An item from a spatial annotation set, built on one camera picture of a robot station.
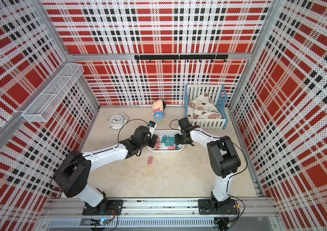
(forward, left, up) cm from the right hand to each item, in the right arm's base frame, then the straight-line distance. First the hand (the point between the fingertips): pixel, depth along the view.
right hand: (181, 140), depth 95 cm
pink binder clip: (-13, +20, -3) cm, 24 cm away
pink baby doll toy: (+28, +17, +4) cm, 33 cm away
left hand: (0, +15, +7) cm, 17 cm away
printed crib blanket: (+33, -19, -3) cm, 38 cm away
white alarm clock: (+16, +47, +1) cm, 50 cm away
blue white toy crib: (+39, -31, +6) cm, 50 cm away
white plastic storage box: (-1, +10, -3) cm, 11 cm away
